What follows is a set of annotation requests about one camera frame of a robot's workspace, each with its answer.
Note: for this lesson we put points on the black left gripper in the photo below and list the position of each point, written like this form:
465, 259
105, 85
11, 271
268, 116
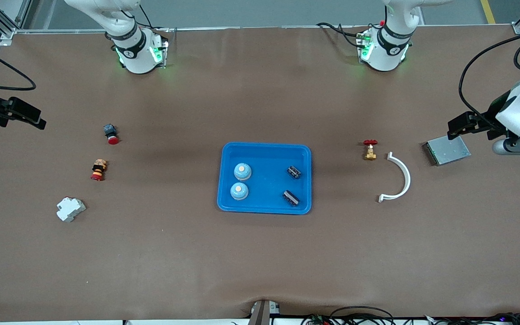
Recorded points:
491, 114

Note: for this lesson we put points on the dark brown cylindrical capacitor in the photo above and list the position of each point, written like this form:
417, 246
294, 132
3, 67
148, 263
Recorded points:
294, 172
290, 198

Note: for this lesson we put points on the blue dome call bell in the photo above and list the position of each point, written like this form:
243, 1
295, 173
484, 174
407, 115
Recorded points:
239, 194
242, 174

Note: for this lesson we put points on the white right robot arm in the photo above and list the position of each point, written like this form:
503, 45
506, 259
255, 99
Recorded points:
138, 54

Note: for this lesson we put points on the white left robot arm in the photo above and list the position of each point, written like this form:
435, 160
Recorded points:
519, 113

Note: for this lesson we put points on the grey metal box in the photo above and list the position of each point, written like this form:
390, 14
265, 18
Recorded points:
447, 151

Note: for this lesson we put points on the black button with red cap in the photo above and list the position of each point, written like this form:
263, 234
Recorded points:
111, 133

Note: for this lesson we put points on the red orange black push button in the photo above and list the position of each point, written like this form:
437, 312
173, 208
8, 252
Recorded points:
99, 169

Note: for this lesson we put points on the white circuit breaker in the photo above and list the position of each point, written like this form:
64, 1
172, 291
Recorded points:
70, 209

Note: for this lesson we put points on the blue plastic tray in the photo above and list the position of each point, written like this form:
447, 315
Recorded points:
266, 158

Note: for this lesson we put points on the white curved plastic bracket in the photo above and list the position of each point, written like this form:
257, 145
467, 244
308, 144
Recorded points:
407, 175

